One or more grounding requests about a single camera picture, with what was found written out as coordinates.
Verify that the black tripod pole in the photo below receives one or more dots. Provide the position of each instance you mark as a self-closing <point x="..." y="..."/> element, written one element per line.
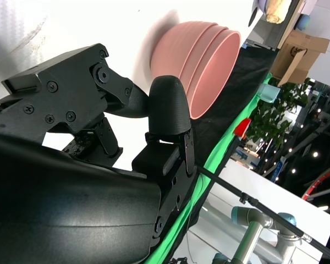
<point x="264" y="207"/>

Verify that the grey teal jointed robot arm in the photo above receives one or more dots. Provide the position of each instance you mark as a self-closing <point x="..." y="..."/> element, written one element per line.
<point x="253" y="231"/>

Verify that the white background table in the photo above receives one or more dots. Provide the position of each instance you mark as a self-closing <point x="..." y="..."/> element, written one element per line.
<point x="250" y="178"/>

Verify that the green leafy plant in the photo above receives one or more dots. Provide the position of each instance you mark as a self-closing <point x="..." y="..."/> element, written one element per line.
<point x="275" y="121"/>

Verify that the beige bread roll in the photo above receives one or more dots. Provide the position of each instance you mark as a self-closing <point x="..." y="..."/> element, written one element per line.
<point x="276" y="11"/>

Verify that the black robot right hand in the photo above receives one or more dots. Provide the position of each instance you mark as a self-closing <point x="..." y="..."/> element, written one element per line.
<point x="57" y="220"/>

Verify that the black cloth backdrop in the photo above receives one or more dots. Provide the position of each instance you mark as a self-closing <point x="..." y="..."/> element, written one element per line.
<point x="236" y="90"/>

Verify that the green cloth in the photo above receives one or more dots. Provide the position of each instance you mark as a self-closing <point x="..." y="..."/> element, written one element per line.
<point x="209" y="170"/>

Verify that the red rimmed wheel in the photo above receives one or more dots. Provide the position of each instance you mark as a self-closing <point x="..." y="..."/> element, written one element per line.
<point x="324" y="178"/>

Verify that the red block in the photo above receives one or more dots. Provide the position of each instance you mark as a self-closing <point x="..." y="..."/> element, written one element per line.
<point x="242" y="127"/>

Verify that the teal cup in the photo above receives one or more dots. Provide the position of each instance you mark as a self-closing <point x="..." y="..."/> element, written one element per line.
<point x="269" y="93"/>

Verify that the brown cardboard box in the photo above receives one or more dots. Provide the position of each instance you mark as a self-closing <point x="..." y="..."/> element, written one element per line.
<point x="299" y="57"/>

